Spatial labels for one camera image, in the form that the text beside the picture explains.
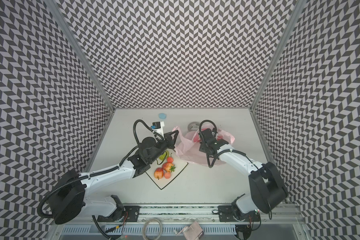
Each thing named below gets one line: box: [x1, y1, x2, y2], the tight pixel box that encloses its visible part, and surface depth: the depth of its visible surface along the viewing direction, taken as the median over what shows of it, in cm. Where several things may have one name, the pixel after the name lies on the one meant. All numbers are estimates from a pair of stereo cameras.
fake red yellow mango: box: [162, 162, 176, 173], surface depth 86 cm
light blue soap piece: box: [158, 113, 167, 119], surface depth 118 cm
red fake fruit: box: [154, 167, 164, 180], surface depth 82 cm
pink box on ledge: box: [174, 221, 205, 240], surface depth 66 cm
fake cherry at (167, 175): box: [164, 171, 171, 179], surface depth 84 cm
